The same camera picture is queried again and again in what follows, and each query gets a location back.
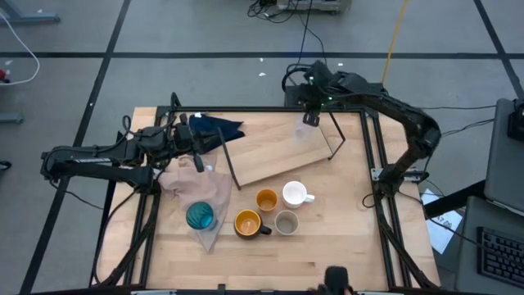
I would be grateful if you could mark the black mug yellow inside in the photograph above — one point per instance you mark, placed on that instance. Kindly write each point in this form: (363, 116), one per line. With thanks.
(247, 224)

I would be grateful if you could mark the white paper sheet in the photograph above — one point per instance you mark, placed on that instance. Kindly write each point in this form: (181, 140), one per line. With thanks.
(442, 229)

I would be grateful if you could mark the grey cart base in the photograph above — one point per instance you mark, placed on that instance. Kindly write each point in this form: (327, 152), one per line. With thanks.
(311, 5)

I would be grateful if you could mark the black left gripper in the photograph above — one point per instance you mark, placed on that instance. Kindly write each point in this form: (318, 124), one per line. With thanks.
(185, 139)

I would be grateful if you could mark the teal faceted plastic tumbler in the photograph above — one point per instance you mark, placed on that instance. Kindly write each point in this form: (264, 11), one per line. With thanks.
(200, 216)

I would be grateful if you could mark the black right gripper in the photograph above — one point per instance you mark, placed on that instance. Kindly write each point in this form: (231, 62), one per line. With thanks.
(318, 98)

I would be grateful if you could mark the grey desk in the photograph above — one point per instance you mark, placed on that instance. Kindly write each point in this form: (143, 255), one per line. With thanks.
(468, 246)

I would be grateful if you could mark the grey laptop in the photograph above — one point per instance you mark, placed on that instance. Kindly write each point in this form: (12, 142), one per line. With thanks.
(505, 164)

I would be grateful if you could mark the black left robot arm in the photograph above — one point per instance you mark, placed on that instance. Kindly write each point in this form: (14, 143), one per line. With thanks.
(102, 160)

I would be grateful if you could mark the pink cloth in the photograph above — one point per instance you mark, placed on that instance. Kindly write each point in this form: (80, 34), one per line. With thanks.
(200, 188)

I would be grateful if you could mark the small orange cup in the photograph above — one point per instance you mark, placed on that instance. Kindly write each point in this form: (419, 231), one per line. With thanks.
(267, 200)

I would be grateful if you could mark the black keyboard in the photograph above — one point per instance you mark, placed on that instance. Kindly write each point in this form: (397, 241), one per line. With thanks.
(501, 256)

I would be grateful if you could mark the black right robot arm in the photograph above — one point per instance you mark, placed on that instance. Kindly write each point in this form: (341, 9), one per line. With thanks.
(409, 119)

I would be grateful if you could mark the navy blue cloth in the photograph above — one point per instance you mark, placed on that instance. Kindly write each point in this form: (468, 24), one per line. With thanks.
(217, 129)

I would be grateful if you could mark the black clamp bracket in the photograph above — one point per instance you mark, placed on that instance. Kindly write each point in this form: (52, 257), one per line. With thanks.
(221, 289)

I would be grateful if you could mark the black metal table frame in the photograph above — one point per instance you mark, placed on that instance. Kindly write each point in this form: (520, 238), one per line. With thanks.
(374, 139)

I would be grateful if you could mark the clear glass cup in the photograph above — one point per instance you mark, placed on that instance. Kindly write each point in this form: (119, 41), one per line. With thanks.
(305, 132)

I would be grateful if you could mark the black perforated computer case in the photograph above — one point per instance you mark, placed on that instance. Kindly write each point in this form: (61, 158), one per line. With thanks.
(294, 100)

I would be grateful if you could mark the grey table leg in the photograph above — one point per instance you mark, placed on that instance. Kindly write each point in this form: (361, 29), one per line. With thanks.
(28, 17)

